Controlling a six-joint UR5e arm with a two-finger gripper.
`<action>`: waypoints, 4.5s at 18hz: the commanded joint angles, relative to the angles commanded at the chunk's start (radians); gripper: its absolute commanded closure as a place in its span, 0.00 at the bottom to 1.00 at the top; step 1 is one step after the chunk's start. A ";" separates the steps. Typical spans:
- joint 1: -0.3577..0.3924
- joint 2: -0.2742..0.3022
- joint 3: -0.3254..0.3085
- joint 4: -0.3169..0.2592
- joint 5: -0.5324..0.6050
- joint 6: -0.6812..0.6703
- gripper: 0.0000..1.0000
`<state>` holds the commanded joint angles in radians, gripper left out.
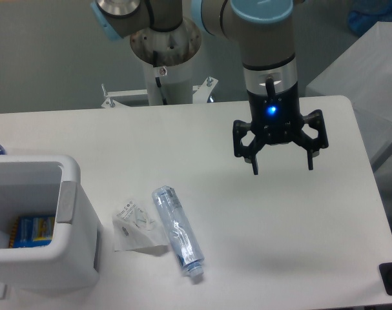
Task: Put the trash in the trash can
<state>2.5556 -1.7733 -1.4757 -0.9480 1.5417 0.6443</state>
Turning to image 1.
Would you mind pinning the white pedestal base bracket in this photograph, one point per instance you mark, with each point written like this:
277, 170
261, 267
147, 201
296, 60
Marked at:
138, 98

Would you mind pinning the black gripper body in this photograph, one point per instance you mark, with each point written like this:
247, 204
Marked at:
276, 119

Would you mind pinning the blue plastic bag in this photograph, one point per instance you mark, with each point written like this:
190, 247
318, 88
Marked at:
363, 15

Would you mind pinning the clear plastic water bottle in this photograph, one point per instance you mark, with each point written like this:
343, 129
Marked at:
179, 231

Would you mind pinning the grey covered box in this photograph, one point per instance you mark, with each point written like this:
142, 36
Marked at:
363, 74

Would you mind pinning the white trash can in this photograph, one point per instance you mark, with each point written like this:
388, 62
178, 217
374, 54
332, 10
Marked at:
40, 185

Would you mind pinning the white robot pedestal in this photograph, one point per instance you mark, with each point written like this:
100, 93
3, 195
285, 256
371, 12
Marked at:
167, 59

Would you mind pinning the clear plastic wrapper bag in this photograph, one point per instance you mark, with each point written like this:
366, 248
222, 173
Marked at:
135, 228

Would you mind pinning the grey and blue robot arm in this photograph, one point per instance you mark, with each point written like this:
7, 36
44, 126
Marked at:
263, 31

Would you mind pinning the blue yellow snack package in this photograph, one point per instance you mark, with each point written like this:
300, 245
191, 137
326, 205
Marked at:
32, 231

